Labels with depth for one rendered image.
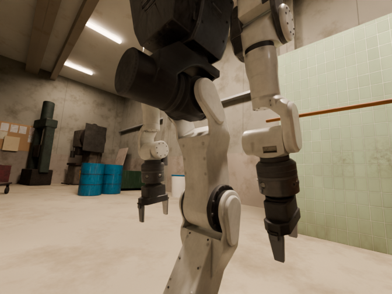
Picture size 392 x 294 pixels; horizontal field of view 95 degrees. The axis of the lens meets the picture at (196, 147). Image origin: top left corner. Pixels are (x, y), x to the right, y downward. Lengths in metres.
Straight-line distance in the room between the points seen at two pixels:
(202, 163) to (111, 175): 5.42
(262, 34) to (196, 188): 0.43
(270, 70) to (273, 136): 0.14
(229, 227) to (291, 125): 0.32
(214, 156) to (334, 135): 2.35
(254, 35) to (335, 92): 2.53
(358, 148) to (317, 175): 0.52
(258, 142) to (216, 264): 0.36
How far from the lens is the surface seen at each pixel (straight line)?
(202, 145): 0.53
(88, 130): 9.06
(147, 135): 0.76
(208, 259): 0.59
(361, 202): 2.75
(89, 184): 5.56
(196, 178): 0.56
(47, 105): 9.52
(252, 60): 0.46
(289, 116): 0.42
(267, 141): 0.43
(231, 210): 0.56
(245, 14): 0.52
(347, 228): 2.80
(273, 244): 0.48
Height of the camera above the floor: 0.71
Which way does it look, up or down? 8 degrees up
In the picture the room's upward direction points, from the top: 3 degrees clockwise
